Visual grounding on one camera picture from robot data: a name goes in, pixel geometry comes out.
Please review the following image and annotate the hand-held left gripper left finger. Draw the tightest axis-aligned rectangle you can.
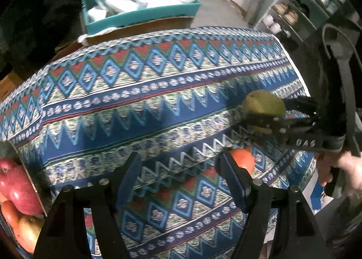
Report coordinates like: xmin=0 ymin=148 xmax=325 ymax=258
xmin=33 ymin=152 xmax=142 ymax=259

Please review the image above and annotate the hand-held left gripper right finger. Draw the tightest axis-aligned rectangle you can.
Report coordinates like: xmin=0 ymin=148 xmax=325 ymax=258
xmin=216 ymin=152 xmax=330 ymax=259

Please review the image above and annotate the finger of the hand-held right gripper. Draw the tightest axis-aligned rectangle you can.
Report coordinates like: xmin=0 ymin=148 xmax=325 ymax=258
xmin=283 ymin=96 xmax=320 ymax=119
xmin=226 ymin=115 xmax=300 ymax=143

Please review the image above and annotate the orange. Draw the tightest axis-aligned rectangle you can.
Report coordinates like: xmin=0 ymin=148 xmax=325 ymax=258
xmin=229 ymin=148 xmax=255 ymax=175

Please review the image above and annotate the green pear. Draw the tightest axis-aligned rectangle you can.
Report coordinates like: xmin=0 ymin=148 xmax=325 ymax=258
xmin=243 ymin=90 xmax=287 ymax=135

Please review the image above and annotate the large red apple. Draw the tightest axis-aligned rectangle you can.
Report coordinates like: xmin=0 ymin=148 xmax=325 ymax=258
xmin=0 ymin=164 xmax=43 ymax=216

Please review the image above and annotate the yellow pear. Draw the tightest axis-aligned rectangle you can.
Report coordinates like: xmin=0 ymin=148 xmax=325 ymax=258
xmin=15 ymin=215 xmax=44 ymax=254

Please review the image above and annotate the small red apple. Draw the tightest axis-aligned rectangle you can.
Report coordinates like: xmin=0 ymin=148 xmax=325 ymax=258
xmin=0 ymin=158 xmax=19 ymax=175

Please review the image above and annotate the small tangerine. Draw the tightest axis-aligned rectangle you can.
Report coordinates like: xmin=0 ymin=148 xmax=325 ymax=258
xmin=0 ymin=201 xmax=21 ymax=233

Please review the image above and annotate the person's right hand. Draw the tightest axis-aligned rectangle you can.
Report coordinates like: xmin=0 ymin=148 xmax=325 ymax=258
xmin=317 ymin=151 xmax=362 ymax=199

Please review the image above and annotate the blue patterned tablecloth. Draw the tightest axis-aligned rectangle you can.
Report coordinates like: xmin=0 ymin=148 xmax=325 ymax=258
xmin=0 ymin=26 xmax=317 ymax=259

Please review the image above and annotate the metal shoe rack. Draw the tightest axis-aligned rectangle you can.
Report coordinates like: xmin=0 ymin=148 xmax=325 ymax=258
xmin=253 ymin=0 xmax=354 ymax=50

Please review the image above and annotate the group of shoes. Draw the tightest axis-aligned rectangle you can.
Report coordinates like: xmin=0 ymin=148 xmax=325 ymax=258
xmin=262 ymin=0 xmax=350 ymax=36

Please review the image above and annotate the cardboard box with label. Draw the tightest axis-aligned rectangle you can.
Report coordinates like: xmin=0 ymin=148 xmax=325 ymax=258
xmin=54 ymin=41 xmax=86 ymax=60

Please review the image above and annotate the open cardboard box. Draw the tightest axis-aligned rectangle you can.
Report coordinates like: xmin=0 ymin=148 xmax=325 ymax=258
xmin=0 ymin=69 xmax=32 ymax=96

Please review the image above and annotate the large flat cardboard box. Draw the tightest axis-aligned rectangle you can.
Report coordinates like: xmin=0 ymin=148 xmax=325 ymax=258
xmin=78 ymin=14 xmax=193 ymax=47

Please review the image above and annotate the teal plastic bin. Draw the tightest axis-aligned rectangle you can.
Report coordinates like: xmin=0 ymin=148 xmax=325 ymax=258
xmin=82 ymin=0 xmax=202 ymax=35

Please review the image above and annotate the dark hanging coat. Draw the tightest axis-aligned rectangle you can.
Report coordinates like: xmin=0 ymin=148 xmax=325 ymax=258
xmin=0 ymin=0 xmax=91 ymax=78

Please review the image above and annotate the grey cable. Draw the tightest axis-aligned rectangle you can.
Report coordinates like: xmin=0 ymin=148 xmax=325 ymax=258
xmin=322 ymin=24 xmax=362 ymax=59

